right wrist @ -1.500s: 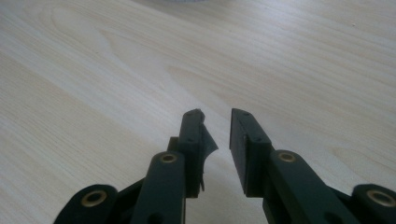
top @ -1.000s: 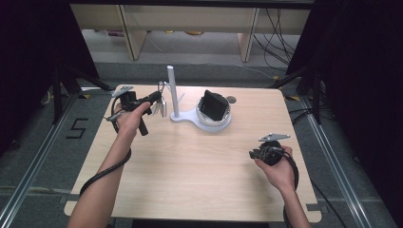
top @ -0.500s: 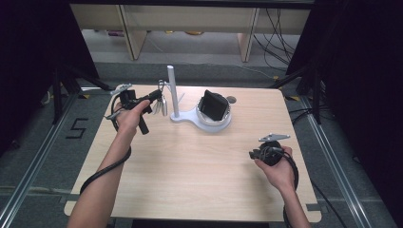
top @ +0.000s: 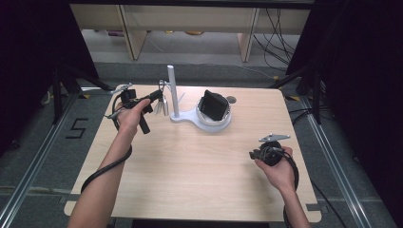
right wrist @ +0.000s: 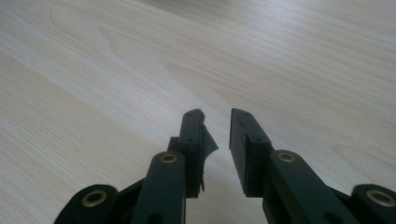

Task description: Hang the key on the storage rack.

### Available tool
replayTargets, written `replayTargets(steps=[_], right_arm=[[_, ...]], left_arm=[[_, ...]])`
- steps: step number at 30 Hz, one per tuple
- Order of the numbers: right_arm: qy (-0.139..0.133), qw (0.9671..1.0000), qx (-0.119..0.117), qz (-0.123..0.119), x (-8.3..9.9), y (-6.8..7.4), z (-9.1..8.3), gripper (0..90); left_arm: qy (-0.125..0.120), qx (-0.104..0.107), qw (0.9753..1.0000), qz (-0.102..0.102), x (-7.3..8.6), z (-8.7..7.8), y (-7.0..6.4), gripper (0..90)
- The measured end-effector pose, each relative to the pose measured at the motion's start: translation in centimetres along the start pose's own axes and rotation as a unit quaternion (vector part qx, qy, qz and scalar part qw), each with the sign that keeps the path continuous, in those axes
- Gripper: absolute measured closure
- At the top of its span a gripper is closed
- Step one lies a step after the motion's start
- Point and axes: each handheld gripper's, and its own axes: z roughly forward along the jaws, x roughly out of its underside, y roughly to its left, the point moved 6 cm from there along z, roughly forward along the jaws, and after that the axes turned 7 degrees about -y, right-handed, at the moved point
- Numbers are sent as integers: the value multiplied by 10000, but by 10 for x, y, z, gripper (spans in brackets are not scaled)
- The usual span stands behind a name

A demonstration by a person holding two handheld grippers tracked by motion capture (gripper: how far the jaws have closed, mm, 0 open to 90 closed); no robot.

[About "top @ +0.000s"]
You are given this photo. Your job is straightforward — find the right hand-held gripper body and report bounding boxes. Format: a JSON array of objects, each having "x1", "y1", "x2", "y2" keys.
[{"x1": 258, "y1": 133, "x2": 292, "y2": 167}]

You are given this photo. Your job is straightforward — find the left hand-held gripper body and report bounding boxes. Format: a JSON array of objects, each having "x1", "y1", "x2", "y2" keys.
[{"x1": 108, "y1": 82, "x2": 151, "y2": 135}]

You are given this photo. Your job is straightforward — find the silver key fob keychain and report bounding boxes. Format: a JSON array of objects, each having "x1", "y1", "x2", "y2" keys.
[{"x1": 154, "y1": 79, "x2": 171, "y2": 117}]

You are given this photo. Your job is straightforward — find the white key stand with tray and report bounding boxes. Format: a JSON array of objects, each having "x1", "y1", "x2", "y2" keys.
[{"x1": 159, "y1": 65, "x2": 233, "y2": 134}]

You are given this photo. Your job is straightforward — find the silver white bowl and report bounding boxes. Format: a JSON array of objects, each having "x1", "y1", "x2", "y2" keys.
[{"x1": 195, "y1": 94, "x2": 232, "y2": 127}]

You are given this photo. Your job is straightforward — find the black wallet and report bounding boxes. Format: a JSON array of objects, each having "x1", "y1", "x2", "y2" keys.
[{"x1": 199, "y1": 89, "x2": 229, "y2": 123}]

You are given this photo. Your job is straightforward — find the person's left hand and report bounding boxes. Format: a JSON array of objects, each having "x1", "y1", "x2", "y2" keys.
[{"x1": 115, "y1": 98, "x2": 152, "y2": 136}]

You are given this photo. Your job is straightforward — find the person's right hand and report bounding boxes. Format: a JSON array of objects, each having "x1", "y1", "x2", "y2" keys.
[{"x1": 254, "y1": 145, "x2": 297, "y2": 194}]

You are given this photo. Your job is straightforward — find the black tripod stand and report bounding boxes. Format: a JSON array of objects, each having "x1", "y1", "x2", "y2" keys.
[
  {"x1": 50, "y1": 61, "x2": 112, "y2": 125},
  {"x1": 268, "y1": 61, "x2": 327, "y2": 125}
]

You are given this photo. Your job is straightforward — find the light wooden desk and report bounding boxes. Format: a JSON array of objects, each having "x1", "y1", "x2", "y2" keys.
[{"x1": 69, "y1": 4, "x2": 312, "y2": 63}]

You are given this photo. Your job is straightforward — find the dark curtain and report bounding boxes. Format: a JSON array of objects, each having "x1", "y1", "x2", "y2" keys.
[
  {"x1": 286, "y1": 0, "x2": 403, "y2": 219},
  {"x1": 0, "y1": 0, "x2": 100, "y2": 156}
]

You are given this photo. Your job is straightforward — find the silver cable plug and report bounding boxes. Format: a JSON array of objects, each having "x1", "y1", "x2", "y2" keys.
[{"x1": 104, "y1": 111, "x2": 124, "y2": 121}]

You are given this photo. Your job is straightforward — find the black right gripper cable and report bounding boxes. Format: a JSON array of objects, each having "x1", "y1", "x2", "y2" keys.
[{"x1": 269, "y1": 145, "x2": 300, "y2": 228}]

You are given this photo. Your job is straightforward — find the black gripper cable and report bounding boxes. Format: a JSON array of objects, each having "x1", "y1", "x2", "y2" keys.
[
  {"x1": 80, "y1": 94, "x2": 133, "y2": 195},
  {"x1": 269, "y1": 145, "x2": 300, "y2": 228}
]

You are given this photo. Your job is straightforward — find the metal floor rail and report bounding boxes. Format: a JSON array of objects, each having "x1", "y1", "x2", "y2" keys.
[
  {"x1": 0, "y1": 89, "x2": 84, "y2": 228},
  {"x1": 297, "y1": 94, "x2": 374, "y2": 228}
]

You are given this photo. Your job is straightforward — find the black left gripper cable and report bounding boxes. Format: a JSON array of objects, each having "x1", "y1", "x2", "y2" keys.
[{"x1": 80, "y1": 94, "x2": 133, "y2": 195}]

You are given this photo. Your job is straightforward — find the bundle of black floor cables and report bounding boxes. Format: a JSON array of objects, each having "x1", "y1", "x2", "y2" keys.
[{"x1": 252, "y1": 8, "x2": 300, "y2": 72}]

